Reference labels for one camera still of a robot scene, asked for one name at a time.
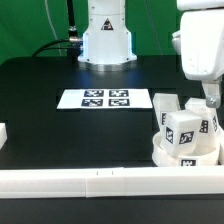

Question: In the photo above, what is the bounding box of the thin grey cable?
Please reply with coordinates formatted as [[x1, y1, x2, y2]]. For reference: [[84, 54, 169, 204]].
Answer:
[[44, 0, 64, 57]]

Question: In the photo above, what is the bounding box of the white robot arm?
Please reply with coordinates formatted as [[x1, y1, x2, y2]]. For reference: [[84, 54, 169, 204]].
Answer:
[[78, 0, 224, 108]]

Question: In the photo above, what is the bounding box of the black thick cable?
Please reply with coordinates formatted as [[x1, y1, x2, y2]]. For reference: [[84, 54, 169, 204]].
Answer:
[[31, 0, 84, 64]]

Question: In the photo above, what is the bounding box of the white marker sheet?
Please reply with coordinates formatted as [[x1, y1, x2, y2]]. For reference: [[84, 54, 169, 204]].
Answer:
[[57, 89, 152, 109]]

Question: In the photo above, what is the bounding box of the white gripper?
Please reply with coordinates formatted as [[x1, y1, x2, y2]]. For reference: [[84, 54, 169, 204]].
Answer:
[[177, 9, 224, 108]]

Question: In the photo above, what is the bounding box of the white U-shaped fence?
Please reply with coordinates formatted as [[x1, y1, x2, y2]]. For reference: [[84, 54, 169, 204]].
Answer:
[[0, 122, 224, 200]]

